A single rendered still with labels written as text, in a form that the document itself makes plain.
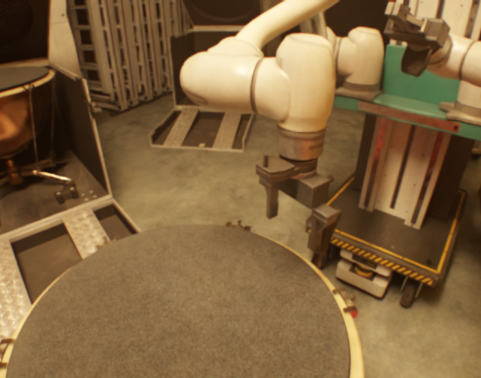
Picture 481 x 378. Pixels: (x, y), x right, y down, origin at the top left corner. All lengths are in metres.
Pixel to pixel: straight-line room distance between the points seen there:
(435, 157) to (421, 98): 0.29
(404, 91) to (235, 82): 1.12
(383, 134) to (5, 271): 2.10
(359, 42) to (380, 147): 0.55
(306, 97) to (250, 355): 0.46
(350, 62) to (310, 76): 0.94
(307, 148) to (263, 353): 0.38
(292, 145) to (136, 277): 0.46
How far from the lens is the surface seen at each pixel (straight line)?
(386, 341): 1.75
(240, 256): 0.82
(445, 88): 1.58
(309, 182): 0.62
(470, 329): 1.98
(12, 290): 2.04
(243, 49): 0.63
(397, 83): 1.61
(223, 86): 0.59
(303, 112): 0.56
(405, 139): 1.75
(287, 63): 0.55
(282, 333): 0.68
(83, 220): 2.24
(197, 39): 4.84
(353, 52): 1.48
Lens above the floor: 1.36
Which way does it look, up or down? 32 degrees down
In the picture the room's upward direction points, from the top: straight up
